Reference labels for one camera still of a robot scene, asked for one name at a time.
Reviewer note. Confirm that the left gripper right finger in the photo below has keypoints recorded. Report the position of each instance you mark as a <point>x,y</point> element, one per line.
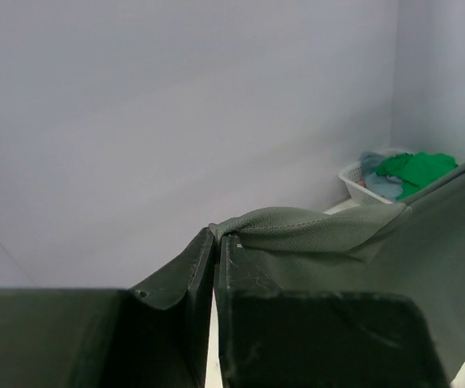
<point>277,335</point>

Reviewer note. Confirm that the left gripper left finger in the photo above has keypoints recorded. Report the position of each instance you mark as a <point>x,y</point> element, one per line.
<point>154,334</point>

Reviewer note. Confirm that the grey t shirt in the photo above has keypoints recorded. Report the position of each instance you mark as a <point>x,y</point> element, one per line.
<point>414,248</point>

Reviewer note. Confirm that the white plastic basket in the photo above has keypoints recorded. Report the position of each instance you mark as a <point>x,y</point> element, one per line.
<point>351,177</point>

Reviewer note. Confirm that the teal cloth in basket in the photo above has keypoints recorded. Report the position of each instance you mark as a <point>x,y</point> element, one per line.
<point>386,186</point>

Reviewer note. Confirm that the green t shirt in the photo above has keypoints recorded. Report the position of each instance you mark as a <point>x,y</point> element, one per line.
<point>416,171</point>

